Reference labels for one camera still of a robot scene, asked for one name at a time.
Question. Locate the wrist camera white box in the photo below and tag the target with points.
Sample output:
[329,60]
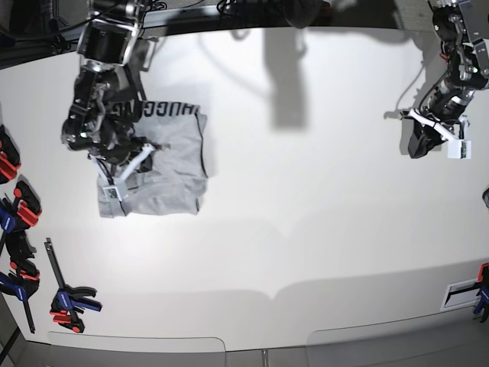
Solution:
[459,149]
[114,192]

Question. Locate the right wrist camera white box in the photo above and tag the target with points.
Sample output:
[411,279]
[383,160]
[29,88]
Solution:
[114,192]

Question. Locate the grey T-shirt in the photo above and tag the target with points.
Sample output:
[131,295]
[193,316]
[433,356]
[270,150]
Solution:
[175,178]

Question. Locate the blue bar clamp on table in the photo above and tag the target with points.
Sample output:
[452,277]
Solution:
[69,302]

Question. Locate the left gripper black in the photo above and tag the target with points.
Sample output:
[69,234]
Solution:
[422,140]

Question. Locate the red black clamp upper left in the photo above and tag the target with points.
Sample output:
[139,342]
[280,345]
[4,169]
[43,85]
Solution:
[10,158]

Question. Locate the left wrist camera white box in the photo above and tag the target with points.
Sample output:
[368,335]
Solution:
[459,149]

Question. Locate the blue red clamp left edge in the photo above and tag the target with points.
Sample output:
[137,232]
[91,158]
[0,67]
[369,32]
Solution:
[17,217]

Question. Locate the dark round object right edge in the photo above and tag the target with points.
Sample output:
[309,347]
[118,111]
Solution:
[485,197]

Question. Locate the blue clamp lower left edge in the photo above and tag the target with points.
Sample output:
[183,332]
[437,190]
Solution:
[23,279]

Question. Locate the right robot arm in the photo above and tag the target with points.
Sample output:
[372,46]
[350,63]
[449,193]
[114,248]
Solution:
[107,102]

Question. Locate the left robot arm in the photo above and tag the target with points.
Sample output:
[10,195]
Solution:
[440,116]

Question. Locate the aluminium frame rail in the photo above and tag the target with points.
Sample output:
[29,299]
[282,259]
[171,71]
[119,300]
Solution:
[163,18]

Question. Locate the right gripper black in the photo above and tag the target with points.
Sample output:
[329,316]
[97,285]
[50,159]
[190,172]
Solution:
[141,150]

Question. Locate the blue clamp right edge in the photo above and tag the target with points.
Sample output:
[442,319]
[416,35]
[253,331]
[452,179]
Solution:
[483,293]

